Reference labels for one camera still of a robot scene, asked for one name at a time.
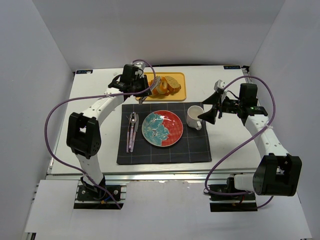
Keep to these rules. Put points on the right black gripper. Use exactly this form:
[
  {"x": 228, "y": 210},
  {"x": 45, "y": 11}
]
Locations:
[{"x": 218, "y": 107}]

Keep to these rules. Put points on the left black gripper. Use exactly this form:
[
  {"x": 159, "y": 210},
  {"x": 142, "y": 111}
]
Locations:
[{"x": 145, "y": 85}]

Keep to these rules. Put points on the orange bagel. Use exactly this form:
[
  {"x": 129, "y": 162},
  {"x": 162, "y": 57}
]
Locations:
[{"x": 160, "y": 86}]

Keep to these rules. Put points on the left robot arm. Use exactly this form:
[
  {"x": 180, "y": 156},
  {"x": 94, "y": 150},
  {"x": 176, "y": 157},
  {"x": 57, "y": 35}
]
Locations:
[{"x": 83, "y": 132}]

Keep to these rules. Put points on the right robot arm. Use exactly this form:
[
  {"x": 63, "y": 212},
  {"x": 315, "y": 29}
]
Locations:
[{"x": 278, "y": 172}]

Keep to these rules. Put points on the bread slice front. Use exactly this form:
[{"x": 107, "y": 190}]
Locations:
[{"x": 169, "y": 91}]

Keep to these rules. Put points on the bread slice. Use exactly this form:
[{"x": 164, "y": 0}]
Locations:
[
  {"x": 169, "y": 91},
  {"x": 172, "y": 83}
]

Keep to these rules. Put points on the bread slice back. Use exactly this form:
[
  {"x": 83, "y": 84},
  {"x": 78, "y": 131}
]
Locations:
[{"x": 172, "y": 83}]

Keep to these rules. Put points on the white mug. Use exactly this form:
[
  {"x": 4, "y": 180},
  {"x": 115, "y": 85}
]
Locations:
[{"x": 192, "y": 119}]

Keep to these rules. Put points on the yellow tray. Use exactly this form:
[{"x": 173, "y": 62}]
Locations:
[{"x": 178, "y": 95}]

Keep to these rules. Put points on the right blue corner label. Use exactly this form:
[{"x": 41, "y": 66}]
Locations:
[{"x": 231, "y": 67}]

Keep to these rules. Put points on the blue corner label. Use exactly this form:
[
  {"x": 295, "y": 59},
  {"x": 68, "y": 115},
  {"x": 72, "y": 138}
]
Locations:
[
  {"x": 231, "y": 67},
  {"x": 84, "y": 71}
]

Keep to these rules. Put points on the red and teal plate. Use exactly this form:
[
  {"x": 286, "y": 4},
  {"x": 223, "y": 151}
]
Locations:
[{"x": 162, "y": 128}]

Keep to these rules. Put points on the left blue corner label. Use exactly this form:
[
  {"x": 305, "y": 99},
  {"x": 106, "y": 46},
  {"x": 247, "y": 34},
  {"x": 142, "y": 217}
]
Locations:
[{"x": 84, "y": 71}]

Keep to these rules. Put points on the dark checked placemat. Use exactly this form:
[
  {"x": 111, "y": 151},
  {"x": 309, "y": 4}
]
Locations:
[{"x": 193, "y": 146}]

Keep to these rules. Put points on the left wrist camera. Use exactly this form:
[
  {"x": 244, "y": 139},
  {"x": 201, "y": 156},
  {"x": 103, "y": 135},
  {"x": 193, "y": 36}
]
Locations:
[{"x": 141, "y": 66}]

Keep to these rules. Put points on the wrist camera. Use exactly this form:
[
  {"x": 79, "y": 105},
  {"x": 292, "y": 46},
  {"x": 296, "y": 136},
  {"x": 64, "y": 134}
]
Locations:
[
  {"x": 141, "y": 66},
  {"x": 219, "y": 88}
]

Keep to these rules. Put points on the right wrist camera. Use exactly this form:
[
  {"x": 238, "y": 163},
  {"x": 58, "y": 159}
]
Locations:
[{"x": 219, "y": 88}]

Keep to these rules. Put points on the pink handled spoon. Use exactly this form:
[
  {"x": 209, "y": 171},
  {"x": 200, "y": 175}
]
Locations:
[{"x": 134, "y": 122}]

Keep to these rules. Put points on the pink handled knife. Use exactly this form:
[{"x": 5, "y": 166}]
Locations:
[{"x": 136, "y": 125}]

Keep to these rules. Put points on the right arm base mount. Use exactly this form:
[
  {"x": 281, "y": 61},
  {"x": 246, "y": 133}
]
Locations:
[{"x": 235, "y": 203}]

